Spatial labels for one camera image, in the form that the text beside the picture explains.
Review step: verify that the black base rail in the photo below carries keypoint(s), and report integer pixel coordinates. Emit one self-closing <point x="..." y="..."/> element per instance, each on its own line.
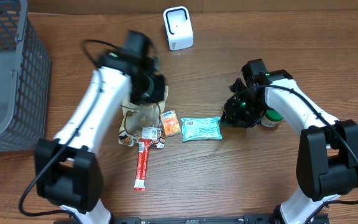
<point x="191" y="220"/>

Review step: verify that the green lid small jar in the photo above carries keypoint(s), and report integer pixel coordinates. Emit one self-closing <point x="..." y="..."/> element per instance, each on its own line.
<point x="271" y="119"/>

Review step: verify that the grey plastic mesh basket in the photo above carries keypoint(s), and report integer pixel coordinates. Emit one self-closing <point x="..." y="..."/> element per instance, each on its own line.
<point x="25" y="71"/>

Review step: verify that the red stick snack packet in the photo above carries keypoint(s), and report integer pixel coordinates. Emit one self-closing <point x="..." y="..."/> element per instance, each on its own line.
<point x="143" y="156"/>

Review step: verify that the orange tissue pack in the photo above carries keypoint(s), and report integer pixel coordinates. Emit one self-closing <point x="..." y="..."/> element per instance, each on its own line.
<point x="170" y="123"/>

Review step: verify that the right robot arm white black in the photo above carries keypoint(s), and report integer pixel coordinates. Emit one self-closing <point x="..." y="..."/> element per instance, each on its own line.
<point x="327" y="160"/>

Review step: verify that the beige snack pouch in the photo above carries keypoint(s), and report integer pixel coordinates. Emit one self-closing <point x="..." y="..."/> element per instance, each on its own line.
<point x="143" y="121"/>

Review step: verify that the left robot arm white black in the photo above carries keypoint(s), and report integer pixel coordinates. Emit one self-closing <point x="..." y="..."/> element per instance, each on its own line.
<point x="68" y="174"/>

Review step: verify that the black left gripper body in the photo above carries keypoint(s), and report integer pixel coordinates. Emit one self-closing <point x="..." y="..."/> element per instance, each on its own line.
<point x="144" y="86"/>

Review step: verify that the white barcode scanner stand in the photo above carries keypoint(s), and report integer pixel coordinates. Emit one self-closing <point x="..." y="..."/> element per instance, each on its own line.
<point x="178" y="27"/>

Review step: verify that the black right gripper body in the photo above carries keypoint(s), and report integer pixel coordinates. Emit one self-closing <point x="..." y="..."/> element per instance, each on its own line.
<point x="247" y="112"/>

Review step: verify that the teal packet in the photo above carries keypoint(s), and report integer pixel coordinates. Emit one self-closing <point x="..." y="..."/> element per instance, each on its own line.
<point x="201" y="129"/>

